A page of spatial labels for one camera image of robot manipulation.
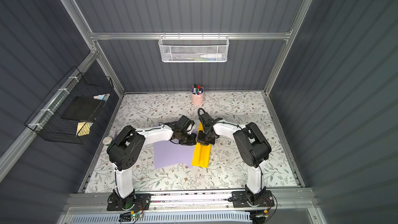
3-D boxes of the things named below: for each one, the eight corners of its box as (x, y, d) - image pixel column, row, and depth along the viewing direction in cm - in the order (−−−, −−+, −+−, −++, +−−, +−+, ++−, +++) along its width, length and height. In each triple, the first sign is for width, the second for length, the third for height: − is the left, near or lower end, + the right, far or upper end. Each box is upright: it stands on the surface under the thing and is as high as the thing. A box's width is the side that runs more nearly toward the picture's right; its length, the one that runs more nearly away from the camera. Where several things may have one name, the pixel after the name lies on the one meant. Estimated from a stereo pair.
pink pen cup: (191, 106, 115) (190, 92, 104) (192, 98, 119) (191, 85, 109) (203, 106, 115) (203, 92, 104) (203, 98, 119) (203, 85, 108)
